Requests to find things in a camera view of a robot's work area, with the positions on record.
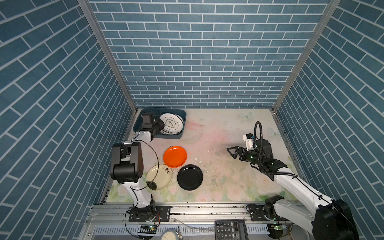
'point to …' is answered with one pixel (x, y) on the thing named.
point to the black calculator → (230, 229)
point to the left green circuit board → (148, 229)
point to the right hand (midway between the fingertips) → (231, 149)
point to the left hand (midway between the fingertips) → (163, 121)
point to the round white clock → (170, 234)
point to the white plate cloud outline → (173, 123)
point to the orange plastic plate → (174, 156)
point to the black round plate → (190, 177)
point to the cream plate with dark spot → (161, 174)
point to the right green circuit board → (278, 227)
